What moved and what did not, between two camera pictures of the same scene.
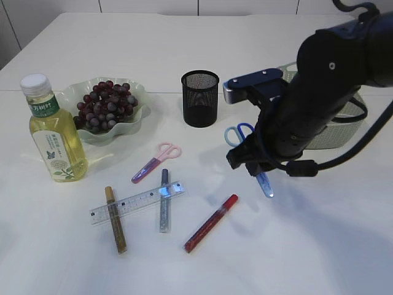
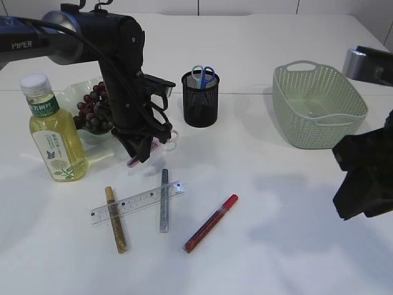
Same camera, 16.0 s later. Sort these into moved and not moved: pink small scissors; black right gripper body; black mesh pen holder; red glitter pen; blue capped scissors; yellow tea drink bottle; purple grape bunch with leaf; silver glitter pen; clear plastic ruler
Moved: black right gripper body; pink small scissors; blue capped scissors
Not moved: silver glitter pen; red glitter pen; clear plastic ruler; yellow tea drink bottle; purple grape bunch with leaf; black mesh pen holder
